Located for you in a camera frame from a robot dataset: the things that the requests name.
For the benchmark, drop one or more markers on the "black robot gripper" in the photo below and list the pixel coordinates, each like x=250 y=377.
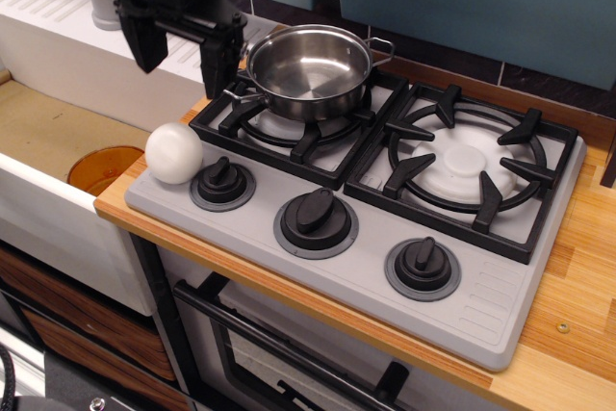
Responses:
x=216 y=24

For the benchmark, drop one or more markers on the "stainless steel pot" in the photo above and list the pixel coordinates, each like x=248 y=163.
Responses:
x=313 y=72

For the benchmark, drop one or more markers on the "white mushroom ball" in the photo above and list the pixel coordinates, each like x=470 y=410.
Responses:
x=173 y=153

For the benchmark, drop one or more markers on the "black left stove knob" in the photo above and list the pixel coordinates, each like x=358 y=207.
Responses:
x=222 y=186

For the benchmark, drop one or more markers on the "black stove knob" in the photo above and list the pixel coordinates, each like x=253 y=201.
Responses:
x=422 y=270
x=316 y=226
x=222 y=186

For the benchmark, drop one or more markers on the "black middle stove knob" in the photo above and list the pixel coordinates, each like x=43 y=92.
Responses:
x=316 y=226

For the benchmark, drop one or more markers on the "black right stove knob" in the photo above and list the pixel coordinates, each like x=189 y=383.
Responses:
x=422 y=270

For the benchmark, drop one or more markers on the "grey toy stove top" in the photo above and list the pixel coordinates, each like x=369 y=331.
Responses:
x=481 y=321

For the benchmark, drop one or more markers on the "black left burner grate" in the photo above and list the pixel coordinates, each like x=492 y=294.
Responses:
x=323 y=152

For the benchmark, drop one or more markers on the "black burner grate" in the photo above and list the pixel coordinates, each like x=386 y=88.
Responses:
x=474 y=171
x=323 y=152

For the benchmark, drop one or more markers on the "white toy sink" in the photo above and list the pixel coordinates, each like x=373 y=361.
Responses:
x=69 y=88

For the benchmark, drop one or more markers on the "orange plastic bowl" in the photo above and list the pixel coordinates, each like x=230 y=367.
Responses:
x=96 y=171

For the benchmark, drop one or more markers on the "upper wooden drawer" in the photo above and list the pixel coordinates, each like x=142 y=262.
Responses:
x=128 y=332

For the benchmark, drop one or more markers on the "wooden drawer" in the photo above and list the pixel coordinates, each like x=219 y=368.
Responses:
x=131 y=382
x=128 y=332

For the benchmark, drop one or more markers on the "lower wooden drawer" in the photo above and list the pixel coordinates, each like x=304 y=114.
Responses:
x=131 y=382

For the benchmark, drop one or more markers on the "black right burner grate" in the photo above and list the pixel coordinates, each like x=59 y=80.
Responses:
x=474 y=171

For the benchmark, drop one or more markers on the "brass screw in counter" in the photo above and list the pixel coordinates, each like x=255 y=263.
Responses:
x=563 y=327

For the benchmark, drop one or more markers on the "oven door with handle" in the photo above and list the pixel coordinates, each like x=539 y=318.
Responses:
x=282 y=376

